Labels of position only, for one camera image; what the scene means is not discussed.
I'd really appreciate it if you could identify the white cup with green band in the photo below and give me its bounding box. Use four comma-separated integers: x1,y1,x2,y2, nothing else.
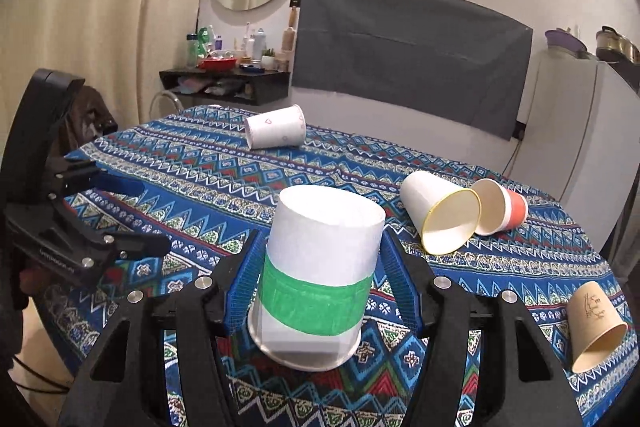
247,185,385,372

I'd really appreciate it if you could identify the brown kraft paper cup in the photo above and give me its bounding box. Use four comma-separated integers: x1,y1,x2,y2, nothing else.
566,281,628,373

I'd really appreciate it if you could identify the orange and white paper cup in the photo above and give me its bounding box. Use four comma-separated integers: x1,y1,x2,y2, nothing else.
471,179,528,236

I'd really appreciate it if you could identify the white cup with yellow rim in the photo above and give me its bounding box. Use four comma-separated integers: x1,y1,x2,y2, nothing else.
400,171,482,256

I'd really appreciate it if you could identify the white cup with pink dots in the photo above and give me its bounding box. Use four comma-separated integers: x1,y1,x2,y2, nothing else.
244,104,306,150

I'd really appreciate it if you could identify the dark brown chair back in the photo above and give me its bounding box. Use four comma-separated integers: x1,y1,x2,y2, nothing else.
58,86,118,156

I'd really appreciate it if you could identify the blue patterned tablecloth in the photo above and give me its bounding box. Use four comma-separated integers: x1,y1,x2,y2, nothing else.
36,105,631,426

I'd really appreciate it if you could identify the red tray on shelf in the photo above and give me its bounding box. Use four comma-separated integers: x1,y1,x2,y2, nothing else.
198,57,236,72

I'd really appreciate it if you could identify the green plastic bottle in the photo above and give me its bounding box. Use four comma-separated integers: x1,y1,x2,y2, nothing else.
196,26,210,60

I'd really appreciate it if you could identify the small potted plant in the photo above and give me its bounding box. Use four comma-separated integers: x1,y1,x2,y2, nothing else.
260,48,277,70

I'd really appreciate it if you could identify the white spray bottle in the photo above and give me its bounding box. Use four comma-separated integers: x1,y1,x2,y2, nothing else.
252,28,266,62

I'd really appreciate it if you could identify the white refrigerator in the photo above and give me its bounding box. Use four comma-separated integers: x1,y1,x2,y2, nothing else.
509,51,639,251

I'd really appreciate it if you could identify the dark grey covered television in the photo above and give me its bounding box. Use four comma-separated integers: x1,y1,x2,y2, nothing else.
293,0,533,140

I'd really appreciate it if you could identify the purple bowl on refrigerator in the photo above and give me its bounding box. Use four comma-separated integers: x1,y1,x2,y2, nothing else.
544,28,587,55

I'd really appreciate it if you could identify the steel cooking pot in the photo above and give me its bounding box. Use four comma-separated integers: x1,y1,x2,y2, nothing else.
596,26,639,64

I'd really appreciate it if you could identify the black wall shelf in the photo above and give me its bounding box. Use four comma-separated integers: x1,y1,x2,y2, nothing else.
160,68,290,106

